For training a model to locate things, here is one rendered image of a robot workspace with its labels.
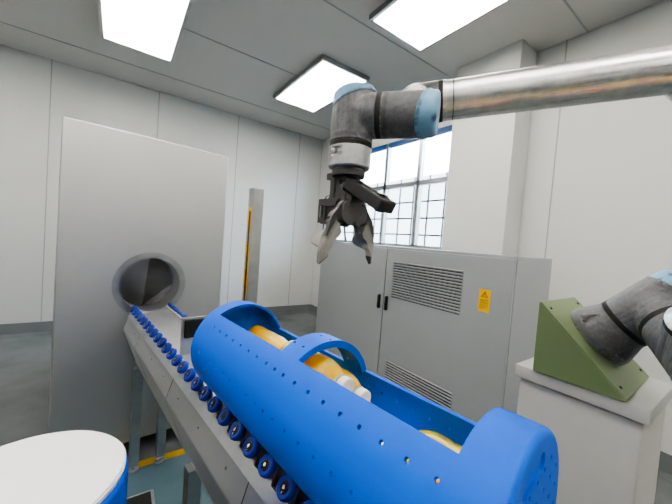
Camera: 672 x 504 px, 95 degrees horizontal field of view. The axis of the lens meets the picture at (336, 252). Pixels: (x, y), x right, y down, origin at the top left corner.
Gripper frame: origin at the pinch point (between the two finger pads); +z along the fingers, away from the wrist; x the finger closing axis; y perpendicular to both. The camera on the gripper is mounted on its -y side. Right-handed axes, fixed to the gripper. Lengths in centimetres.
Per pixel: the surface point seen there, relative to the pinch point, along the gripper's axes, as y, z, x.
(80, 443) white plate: 26, 37, 42
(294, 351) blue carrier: 6.5, 19.2, 7.7
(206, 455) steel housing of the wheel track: 34, 55, 15
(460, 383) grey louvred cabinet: 47, 86, -158
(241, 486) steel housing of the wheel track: 15, 52, 14
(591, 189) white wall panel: 11, -62, -283
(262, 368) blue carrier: 11.1, 23.6, 12.5
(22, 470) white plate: 23, 37, 49
